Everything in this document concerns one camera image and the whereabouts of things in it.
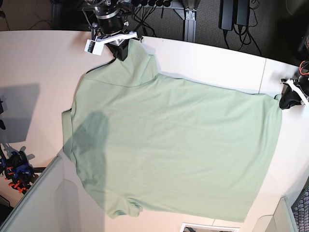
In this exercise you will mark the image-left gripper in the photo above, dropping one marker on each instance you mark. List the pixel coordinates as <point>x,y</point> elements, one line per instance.
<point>120,52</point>

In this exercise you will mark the light green T-shirt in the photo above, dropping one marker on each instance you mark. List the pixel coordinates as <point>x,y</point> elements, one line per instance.
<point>141,140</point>

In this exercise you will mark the black power adapter pair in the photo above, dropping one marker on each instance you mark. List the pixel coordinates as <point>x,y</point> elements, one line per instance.
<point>233,12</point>

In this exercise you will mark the patterned grey chair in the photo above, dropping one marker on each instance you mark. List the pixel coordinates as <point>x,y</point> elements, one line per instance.
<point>301,211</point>

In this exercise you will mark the grey partition panel right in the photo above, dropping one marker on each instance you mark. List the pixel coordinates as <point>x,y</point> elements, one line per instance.
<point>283,219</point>

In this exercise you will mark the grey partition panel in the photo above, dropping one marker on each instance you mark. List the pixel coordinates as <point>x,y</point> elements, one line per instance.
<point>283,219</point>
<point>36,211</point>

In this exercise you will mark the black device left edge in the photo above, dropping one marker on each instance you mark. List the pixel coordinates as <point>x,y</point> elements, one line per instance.
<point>3,108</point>

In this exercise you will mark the blue orange clamp pile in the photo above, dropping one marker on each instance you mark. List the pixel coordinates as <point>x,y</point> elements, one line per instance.
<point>16,168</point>

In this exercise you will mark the grey partition panel left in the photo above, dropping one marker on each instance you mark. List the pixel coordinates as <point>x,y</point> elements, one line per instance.
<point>36,211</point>

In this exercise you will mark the aluminium frame post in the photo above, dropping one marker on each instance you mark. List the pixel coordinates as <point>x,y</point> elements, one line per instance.
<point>188,13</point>

